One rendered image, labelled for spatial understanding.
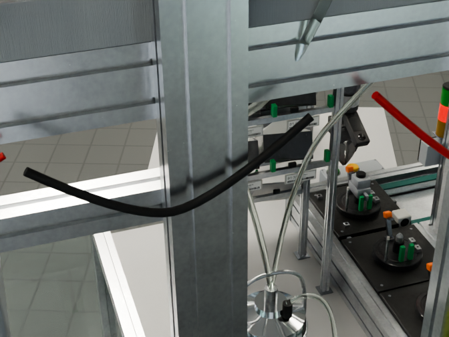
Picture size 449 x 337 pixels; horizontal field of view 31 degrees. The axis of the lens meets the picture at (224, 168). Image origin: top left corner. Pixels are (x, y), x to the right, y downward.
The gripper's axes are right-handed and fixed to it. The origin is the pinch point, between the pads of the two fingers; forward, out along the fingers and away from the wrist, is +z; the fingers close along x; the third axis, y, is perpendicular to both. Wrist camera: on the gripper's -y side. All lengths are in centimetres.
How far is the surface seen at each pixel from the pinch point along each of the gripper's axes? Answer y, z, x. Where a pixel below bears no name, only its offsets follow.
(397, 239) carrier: -36.9, 3.2, 1.1
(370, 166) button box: 10.1, 10.5, -15.0
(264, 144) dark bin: -25, -28, 37
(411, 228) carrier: -26.5, 9.4, -10.1
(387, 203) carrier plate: -12.6, 9.5, -9.5
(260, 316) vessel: -93, -36, 63
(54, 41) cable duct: -118, -105, 95
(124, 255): 2, 21, 72
